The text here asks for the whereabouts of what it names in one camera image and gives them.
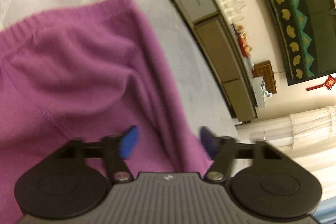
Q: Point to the purple knit sweater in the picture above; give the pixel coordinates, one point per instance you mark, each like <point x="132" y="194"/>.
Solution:
<point x="89" y="72"/>

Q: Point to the red fruit plate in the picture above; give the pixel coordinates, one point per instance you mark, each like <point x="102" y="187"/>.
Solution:
<point x="243" y="40"/>

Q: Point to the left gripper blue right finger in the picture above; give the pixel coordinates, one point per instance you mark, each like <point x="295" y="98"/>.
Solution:
<point x="222" y="150"/>

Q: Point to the cream window curtain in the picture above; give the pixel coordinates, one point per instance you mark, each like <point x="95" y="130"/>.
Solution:
<point x="312" y="126"/>

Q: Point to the long grey brown sideboard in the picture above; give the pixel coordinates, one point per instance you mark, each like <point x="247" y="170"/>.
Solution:
<point x="217" y="40"/>

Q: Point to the grey storage tray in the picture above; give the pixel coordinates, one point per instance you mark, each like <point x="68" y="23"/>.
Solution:
<point x="260" y="91"/>

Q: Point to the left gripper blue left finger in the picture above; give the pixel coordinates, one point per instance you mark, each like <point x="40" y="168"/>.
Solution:
<point x="113" y="150"/>

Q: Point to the red chinese knot ornament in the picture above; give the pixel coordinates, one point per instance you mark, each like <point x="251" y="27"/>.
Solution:
<point x="328" y="84"/>

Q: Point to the brown wooden box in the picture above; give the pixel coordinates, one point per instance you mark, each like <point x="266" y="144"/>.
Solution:
<point x="265" y="70"/>

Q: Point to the white floor air conditioner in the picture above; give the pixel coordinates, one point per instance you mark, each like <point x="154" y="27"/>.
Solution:
<point x="277" y="132"/>

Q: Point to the clear glass cups set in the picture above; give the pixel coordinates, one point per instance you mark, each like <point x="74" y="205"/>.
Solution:
<point x="233" y="10"/>

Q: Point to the dark patterned wall screen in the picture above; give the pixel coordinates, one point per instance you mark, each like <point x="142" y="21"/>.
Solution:
<point x="305" y="32"/>

